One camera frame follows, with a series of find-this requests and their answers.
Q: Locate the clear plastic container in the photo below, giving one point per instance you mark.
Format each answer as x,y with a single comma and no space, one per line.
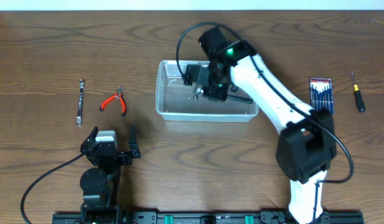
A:
175,101

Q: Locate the black yellow screwdriver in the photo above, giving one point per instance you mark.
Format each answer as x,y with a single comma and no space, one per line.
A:
358,96

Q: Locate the silver combination wrench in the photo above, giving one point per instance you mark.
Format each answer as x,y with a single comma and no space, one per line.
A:
79,121

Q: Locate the blue precision screwdriver set case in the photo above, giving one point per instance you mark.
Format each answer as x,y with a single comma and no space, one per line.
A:
321,94

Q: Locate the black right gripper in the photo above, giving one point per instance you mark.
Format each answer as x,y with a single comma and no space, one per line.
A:
209,93

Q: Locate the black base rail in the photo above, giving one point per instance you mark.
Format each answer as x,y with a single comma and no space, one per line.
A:
179,218

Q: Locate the red handled cutting pliers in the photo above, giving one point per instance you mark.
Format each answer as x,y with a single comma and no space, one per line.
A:
117,95

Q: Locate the claw hammer orange black handle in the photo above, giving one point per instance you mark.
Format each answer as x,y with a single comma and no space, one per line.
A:
238,99

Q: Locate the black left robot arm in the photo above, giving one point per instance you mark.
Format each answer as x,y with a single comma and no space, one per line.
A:
100,183

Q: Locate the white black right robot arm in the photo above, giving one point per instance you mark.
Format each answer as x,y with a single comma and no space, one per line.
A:
307,143

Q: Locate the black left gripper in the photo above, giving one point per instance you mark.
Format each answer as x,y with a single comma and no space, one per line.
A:
116,155

